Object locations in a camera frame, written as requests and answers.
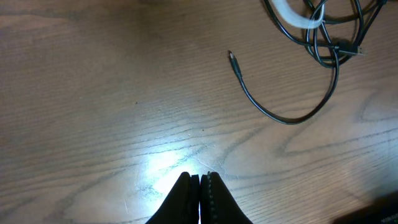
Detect white USB cable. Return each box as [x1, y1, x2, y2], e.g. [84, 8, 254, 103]
[270, 0, 326, 30]

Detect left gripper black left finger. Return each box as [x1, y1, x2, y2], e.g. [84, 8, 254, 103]
[146, 172, 200, 224]

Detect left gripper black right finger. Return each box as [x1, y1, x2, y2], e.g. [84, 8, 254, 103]
[200, 172, 252, 224]

